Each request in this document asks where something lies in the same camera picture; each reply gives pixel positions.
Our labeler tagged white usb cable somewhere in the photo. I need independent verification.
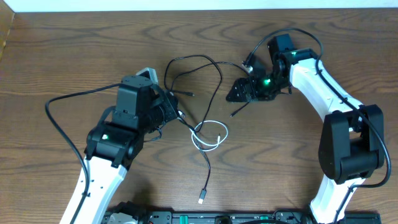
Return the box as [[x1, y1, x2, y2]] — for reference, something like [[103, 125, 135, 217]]
[[190, 119, 229, 152]]

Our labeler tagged black usb cable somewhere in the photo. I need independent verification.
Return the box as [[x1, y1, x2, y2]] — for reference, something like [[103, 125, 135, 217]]
[[163, 54, 252, 205]]

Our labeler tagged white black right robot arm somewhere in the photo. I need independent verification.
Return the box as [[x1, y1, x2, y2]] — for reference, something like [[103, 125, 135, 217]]
[[226, 47, 392, 223]]

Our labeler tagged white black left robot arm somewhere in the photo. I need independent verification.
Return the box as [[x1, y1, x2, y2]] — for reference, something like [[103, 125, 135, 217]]
[[61, 90, 178, 223]]

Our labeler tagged brown wooden side panel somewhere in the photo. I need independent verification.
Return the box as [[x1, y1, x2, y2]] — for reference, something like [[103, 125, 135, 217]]
[[0, 0, 15, 58]]

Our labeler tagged black right camera cable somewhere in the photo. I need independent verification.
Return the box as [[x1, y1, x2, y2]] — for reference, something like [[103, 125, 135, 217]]
[[244, 27, 392, 224]]

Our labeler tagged black camera cable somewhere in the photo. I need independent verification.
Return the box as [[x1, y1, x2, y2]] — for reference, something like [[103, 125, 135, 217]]
[[244, 27, 392, 224], [44, 82, 123, 224]]

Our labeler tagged black left camera cable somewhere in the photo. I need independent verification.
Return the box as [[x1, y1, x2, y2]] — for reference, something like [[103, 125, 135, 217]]
[[44, 82, 123, 224]]

